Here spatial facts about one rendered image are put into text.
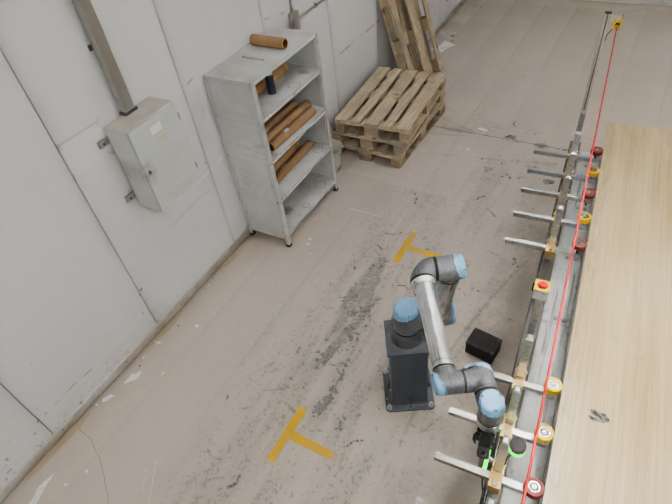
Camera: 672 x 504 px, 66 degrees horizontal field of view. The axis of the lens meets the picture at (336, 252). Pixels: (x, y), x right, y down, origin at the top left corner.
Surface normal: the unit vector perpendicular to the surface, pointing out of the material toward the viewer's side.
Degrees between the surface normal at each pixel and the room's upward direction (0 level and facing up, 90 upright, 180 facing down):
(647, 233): 0
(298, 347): 0
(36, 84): 90
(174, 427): 0
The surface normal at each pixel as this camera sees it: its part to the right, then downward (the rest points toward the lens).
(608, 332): -0.11, -0.71
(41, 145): 0.87, 0.27
